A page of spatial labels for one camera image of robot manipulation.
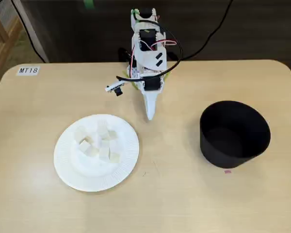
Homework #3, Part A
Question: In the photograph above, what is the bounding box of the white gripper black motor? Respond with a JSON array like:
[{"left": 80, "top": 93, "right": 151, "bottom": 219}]
[{"left": 138, "top": 74, "right": 166, "bottom": 121}]

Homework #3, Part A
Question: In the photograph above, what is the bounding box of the white block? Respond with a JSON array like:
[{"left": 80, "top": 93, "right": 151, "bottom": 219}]
[
  {"left": 110, "top": 152, "right": 122, "bottom": 164},
  {"left": 109, "top": 140, "right": 122, "bottom": 153},
  {"left": 98, "top": 147, "right": 112, "bottom": 161},
  {"left": 86, "top": 146, "right": 100, "bottom": 159},
  {"left": 91, "top": 133, "right": 103, "bottom": 147},
  {"left": 78, "top": 138, "right": 92, "bottom": 154},
  {"left": 97, "top": 123, "right": 110, "bottom": 134}
]

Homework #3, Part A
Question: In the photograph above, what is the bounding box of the black pot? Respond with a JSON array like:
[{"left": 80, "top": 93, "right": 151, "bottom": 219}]
[{"left": 199, "top": 100, "right": 272, "bottom": 169}]

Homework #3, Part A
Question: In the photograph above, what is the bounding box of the white paper plate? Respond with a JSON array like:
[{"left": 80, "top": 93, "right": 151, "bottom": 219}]
[{"left": 53, "top": 114, "right": 140, "bottom": 192}]

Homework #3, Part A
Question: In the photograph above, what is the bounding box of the black table clamp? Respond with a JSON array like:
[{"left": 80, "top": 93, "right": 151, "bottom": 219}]
[{"left": 118, "top": 47, "right": 139, "bottom": 68}]

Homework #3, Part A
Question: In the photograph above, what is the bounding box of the white MT18 label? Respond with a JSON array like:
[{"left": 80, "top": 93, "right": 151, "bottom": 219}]
[{"left": 16, "top": 67, "right": 40, "bottom": 76}]

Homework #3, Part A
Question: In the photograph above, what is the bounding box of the gray metal pole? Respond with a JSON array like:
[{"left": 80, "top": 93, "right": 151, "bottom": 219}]
[{"left": 13, "top": 0, "right": 50, "bottom": 64}]

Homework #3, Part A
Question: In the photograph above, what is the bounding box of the wooden shelf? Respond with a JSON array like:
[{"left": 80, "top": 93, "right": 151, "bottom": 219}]
[{"left": 0, "top": 9, "right": 24, "bottom": 100}]

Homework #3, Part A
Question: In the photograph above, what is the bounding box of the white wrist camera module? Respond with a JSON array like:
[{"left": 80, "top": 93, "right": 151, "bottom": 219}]
[{"left": 104, "top": 81, "right": 125, "bottom": 97}]

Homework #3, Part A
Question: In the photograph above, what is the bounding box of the red servo wire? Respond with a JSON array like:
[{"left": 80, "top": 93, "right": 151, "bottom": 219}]
[{"left": 129, "top": 40, "right": 178, "bottom": 71}]

